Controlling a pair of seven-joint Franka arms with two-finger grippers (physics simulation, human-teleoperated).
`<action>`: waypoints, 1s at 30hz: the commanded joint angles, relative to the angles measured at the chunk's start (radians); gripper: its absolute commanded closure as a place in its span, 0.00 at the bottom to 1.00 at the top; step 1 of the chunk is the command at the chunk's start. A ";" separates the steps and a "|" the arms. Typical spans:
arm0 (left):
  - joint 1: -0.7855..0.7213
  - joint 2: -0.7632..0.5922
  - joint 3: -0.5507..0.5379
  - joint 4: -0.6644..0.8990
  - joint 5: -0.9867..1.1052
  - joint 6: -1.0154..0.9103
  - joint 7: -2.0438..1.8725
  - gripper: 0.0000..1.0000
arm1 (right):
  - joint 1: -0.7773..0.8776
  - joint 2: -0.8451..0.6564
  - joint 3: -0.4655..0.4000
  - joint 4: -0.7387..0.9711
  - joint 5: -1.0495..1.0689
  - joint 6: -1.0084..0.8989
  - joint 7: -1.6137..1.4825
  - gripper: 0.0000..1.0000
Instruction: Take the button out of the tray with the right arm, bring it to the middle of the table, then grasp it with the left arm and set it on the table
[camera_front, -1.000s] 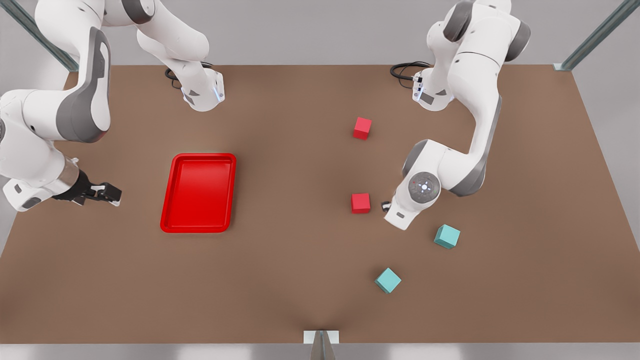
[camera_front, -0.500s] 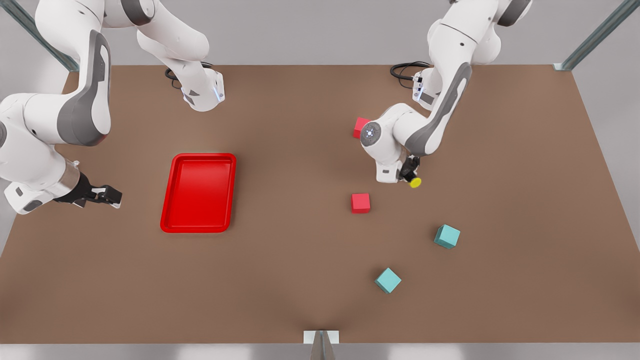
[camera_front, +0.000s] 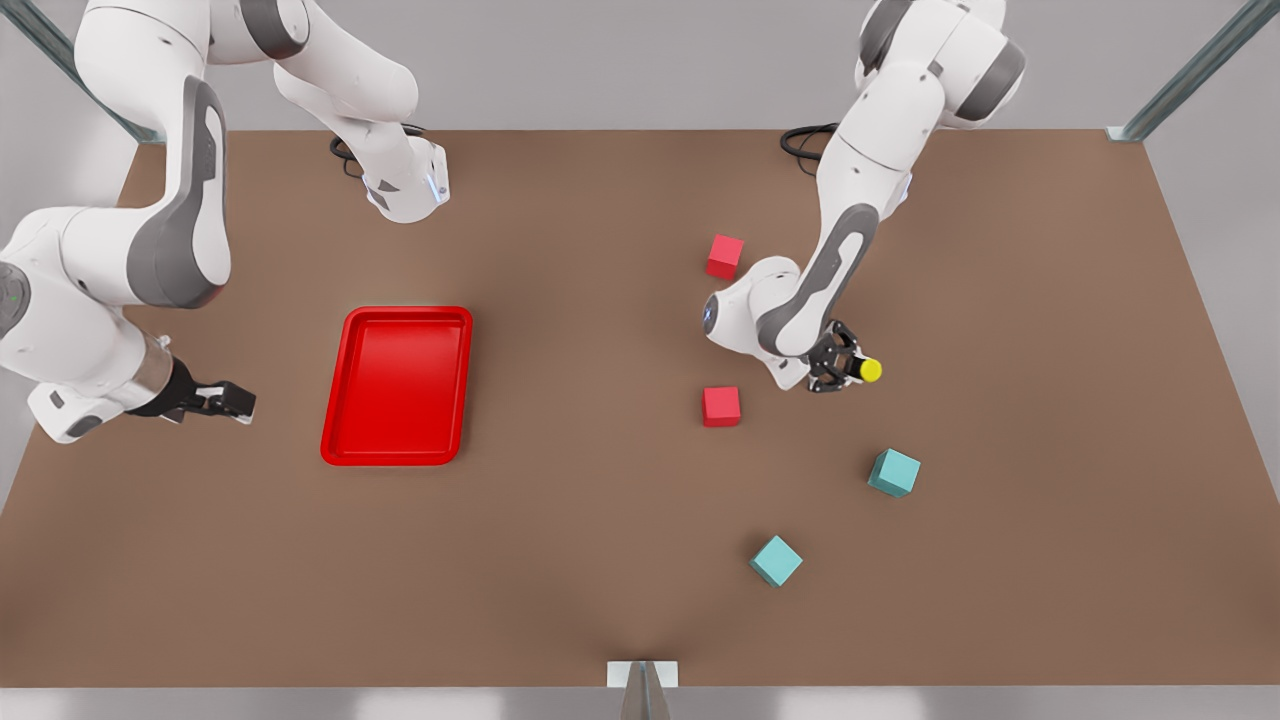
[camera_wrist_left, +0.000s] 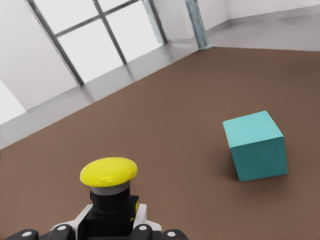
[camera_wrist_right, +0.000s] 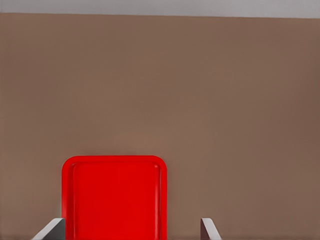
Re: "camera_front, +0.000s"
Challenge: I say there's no teal cube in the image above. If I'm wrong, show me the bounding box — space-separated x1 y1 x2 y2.
866 447 923 499
749 535 805 589

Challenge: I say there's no black cable loop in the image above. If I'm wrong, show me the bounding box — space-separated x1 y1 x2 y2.
329 123 429 183
779 122 842 178

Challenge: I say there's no silver frame post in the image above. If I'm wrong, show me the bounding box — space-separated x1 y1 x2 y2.
0 0 167 145
1105 0 1280 144
606 659 680 720

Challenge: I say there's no red rectangular tray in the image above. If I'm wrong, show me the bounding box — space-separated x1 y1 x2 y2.
320 306 475 468

